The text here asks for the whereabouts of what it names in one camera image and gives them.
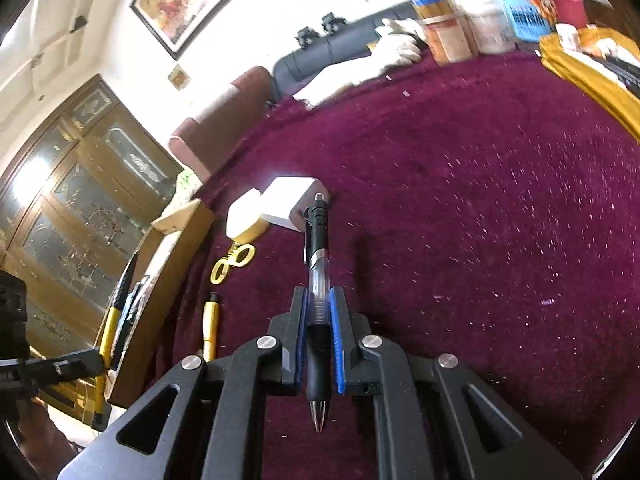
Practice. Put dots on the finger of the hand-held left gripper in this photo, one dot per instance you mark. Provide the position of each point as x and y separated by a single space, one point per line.
65 364

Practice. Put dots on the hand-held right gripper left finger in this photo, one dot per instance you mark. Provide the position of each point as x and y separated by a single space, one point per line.
301 340

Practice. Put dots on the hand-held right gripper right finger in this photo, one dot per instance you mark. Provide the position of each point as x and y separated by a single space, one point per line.
337 345

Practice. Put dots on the black and yellow pen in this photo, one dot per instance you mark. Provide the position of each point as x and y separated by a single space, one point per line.
111 320

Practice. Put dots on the black grip gel pen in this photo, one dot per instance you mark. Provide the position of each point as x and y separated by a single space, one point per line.
317 255

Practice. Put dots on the shallow cardboard box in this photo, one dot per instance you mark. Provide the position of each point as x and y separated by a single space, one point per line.
160 300

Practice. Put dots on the wooden glass-door cabinet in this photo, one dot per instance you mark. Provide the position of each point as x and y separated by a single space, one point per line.
75 200

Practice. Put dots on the white yellow earbud case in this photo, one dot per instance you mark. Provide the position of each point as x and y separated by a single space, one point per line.
242 215

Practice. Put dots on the white charger adapter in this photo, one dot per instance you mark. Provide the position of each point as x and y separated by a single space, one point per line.
285 200

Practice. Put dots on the maroon tablecloth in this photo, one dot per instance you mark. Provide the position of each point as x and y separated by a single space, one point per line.
450 185

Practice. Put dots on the green blanket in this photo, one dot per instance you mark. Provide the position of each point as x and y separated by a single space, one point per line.
186 180

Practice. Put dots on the brown armchair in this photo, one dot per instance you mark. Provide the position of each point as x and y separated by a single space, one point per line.
220 130

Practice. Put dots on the white paper sheet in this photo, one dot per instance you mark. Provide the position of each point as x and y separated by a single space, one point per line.
340 85

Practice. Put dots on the black leather sofa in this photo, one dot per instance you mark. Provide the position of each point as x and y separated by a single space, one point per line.
325 57

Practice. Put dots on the black clamp device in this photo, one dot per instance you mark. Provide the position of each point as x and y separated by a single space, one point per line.
307 37
332 22

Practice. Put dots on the white plastic jar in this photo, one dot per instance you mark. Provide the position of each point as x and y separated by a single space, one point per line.
487 25

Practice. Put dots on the yellow cloth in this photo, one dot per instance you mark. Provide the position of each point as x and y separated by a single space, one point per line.
585 77

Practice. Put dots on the blue printed book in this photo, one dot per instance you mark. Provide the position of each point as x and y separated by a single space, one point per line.
525 10

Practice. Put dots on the small white bottle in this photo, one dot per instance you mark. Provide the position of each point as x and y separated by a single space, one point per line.
568 36

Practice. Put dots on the black flat object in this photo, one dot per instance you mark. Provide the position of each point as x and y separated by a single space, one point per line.
622 71

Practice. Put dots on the small yellow wall plaque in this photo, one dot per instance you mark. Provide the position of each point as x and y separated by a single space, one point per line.
178 76

